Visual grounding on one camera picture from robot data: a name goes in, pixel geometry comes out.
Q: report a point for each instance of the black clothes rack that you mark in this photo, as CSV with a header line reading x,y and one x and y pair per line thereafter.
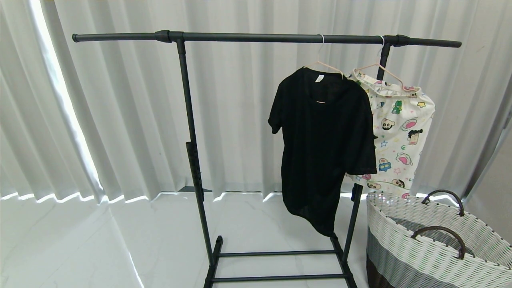
x,y
240,37

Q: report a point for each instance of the white curtain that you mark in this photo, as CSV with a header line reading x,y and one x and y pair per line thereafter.
x,y
120,100

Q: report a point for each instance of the white laundry basket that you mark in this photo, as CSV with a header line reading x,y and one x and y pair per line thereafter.
x,y
424,252

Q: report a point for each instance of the pink clothes hanger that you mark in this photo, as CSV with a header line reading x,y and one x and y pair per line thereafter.
x,y
380,66
322,60

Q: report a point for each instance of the black garment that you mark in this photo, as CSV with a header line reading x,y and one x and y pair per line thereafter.
x,y
324,152

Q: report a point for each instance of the cream printed garment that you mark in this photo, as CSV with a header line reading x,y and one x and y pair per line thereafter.
x,y
404,132

